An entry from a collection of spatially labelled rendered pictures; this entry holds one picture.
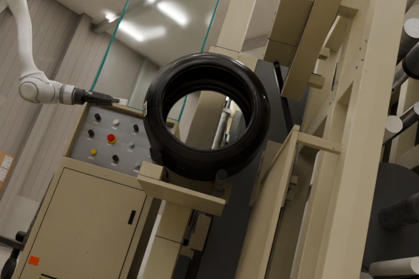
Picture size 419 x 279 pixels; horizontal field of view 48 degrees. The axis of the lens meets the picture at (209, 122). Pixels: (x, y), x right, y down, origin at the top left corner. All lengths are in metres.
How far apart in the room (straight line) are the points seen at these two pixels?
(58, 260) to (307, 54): 1.58
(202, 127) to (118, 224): 0.67
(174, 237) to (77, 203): 0.61
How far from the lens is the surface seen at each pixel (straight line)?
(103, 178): 2.58
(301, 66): 2.20
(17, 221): 13.22
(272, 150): 2.27
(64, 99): 2.17
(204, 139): 2.33
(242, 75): 2.05
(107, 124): 2.71
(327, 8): 1.98
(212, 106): 2.39
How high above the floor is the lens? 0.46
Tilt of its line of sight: 19 degrees up
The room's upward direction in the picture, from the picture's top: 17 degrees clockwise
